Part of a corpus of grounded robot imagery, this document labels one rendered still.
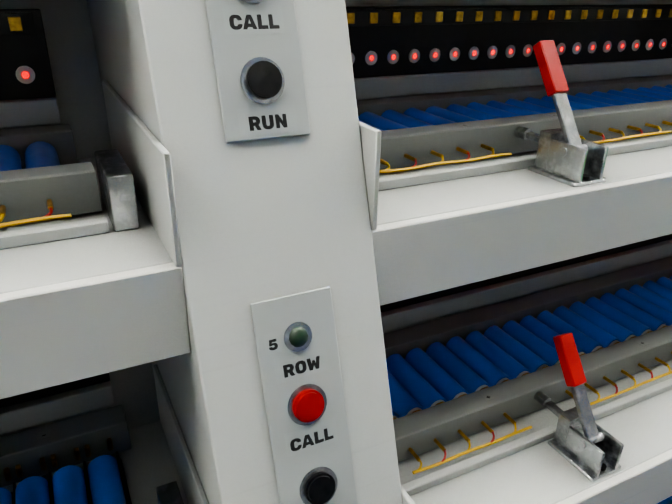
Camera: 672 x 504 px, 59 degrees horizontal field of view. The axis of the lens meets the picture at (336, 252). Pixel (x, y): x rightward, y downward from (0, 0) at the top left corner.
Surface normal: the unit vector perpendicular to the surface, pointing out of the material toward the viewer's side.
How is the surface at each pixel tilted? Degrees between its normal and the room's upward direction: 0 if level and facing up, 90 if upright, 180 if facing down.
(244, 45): 90
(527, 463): 18
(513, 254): 108
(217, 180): 90
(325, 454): 90
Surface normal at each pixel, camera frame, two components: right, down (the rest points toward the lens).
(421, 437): 0.44, 0.39
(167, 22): 0.43, 0.09
